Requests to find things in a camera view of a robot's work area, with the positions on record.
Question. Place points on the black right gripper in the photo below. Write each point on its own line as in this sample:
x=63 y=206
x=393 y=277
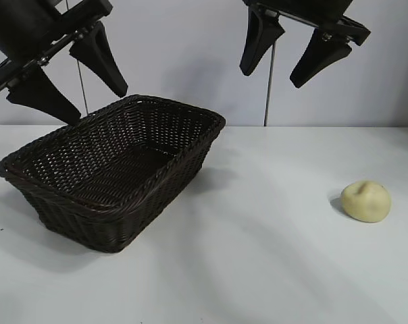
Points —
x=308 y=6

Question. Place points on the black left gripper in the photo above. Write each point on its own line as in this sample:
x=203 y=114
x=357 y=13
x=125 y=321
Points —
x=18 y=27

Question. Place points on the dark brown woven wicker basket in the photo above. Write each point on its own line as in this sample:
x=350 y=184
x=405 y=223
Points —
x=106 y=168

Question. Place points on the pale yellow egg yolk pastry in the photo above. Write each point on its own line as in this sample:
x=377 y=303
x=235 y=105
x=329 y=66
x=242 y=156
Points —
x=366 y=202

